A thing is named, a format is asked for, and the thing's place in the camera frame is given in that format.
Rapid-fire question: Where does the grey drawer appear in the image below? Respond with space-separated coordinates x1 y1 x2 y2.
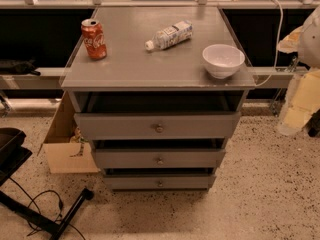
93 149 225 169
104 175 216 190
74 112 240 140

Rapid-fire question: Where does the black floor cable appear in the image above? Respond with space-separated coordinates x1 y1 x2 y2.
7 177 87 240

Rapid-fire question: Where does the grey middle drawer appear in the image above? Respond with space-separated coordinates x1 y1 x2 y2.
93 149 225 169

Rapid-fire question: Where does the grey bottom drawer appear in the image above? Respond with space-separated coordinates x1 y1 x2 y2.
104 175 216 190

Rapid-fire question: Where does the clear plastic water bottle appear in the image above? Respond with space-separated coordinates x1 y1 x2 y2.
145 20 193 51

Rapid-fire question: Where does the black bag on shelf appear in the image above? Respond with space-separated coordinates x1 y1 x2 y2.
0 59 41 76

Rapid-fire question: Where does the grey top drawer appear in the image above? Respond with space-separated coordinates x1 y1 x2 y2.
74 112 240 140

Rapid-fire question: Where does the white hanging cable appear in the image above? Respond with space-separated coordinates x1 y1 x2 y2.
255 0 284 88

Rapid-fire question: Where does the red cola can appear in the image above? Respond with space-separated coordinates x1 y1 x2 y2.
81 19 107 60

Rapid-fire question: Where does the cardboard box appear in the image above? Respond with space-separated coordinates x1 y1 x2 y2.
42 92 99 173

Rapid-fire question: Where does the grey drawer cabinet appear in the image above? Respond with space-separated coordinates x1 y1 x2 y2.
62 6 255 178

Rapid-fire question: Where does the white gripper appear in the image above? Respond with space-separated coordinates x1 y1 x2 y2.
277 26 320 136

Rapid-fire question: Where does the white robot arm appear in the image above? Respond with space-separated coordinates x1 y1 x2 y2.
277 6 320 136

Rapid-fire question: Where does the white bowl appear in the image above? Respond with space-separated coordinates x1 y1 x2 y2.
202 44 245 79

